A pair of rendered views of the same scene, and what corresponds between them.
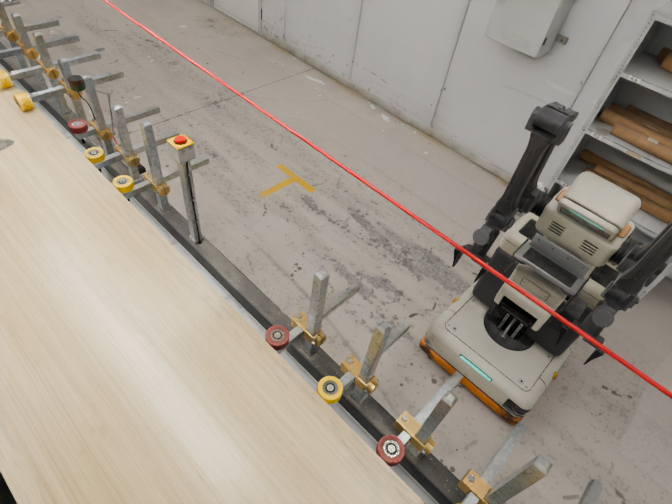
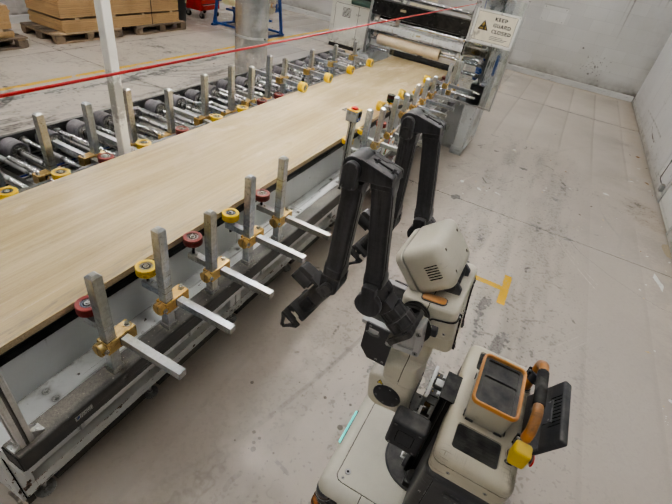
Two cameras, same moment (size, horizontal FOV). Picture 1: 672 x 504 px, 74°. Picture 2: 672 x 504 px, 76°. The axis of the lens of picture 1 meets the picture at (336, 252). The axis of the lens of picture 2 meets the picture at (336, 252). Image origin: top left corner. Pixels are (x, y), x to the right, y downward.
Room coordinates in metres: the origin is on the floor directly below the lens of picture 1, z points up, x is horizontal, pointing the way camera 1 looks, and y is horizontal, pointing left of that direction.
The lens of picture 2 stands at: (0.68, -1.80, 2.03)
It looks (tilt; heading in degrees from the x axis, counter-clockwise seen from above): 37 degrees down; 74
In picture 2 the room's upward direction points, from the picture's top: 11 degrees clockwise
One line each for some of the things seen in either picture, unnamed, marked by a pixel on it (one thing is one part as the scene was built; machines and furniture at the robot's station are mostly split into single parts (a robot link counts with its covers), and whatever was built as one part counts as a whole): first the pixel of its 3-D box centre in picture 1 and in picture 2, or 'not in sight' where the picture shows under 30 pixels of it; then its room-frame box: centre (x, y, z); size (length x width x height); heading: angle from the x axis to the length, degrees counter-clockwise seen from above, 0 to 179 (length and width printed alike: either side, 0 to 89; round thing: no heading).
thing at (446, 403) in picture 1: (426, 430); (211, 259); (0.56, -0.37, 0.87); 0.04 x 0.04 x 0.48; 53
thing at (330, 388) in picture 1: (328, 394); (230, 221); (0.63, -0.06, 0.85); 0.08 x 0.08 x 0.11
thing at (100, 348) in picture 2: not in sight; (115, 338); (0.27, -0.75, 0.83); 0.14 x 0.06 x 0.05; 53
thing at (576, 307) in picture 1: (539, 309); (399, 399); (1.27, -0.94, 0.68); 0.28 x 0.27 x 0.25; 53
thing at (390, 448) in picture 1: (387, 454); (193, 246); (0.48, -0.26, 0.85); 0.08 x 0.08 x 0.11
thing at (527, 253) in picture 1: (547, 270); (394, 316); (1.21, -0.81, 0.99); 0.28 x 0.16 x 0.22; 53
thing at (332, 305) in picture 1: (317, 317); (292, 221); (0.93, 0.02, 0.82); 0.43 x 0.03 x 0.04; 143
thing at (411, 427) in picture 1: (415, 433); (215, 269); (0.57, -0.35, 0.80); 0.14 x 0.06 x 0.05; 53
